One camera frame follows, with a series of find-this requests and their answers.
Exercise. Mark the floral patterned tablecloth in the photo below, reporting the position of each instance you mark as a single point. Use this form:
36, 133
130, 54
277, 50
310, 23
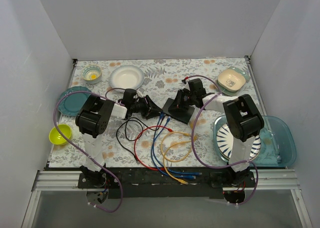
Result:
130, 147

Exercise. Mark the yellow ethernet cable end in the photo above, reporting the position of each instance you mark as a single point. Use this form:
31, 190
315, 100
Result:
174, 145

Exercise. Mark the black network switch box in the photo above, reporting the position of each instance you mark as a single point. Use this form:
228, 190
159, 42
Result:
182, 118

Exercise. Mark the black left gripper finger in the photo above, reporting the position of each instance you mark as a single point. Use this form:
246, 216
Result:
152, 107
151, 114

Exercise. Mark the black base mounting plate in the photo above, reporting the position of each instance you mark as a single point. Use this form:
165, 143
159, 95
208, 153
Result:
147, 183

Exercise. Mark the transparent blue plastic tray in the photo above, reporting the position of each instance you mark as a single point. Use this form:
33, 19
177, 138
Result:
278, 148

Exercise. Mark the blue striped round plate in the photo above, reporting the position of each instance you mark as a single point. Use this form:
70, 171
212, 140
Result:
224, 140

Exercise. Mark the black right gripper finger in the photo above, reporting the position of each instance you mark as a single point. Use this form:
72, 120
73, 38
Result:
184, 110
175, 104

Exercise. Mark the aluminium frame rail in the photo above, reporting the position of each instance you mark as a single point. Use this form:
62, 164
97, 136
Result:
66, 199

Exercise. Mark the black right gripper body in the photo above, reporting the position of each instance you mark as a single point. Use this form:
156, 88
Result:
182, 101

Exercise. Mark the blue ethernet cable end port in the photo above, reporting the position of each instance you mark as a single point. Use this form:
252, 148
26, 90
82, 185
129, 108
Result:
178, 176

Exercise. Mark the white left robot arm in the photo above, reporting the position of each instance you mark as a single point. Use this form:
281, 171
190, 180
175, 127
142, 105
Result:
92, 121

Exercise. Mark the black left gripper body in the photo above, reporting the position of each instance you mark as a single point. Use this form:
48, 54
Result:
146, 107

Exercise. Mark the lime green bowl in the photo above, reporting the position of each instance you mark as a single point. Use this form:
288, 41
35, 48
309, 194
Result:
55, 136

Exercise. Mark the small patterned bowl yellow centre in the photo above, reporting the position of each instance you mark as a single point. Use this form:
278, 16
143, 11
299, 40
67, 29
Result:
92, 74

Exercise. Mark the cream square bowl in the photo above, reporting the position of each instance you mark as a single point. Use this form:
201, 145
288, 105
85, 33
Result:
231, 80

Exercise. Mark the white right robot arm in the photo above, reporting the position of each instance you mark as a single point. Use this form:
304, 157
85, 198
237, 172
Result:
243, 118

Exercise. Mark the white shallow bowl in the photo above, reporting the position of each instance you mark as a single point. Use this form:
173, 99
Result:
127, 76

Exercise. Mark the teal scalloped plate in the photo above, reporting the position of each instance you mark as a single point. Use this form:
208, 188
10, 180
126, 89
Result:
72, 104

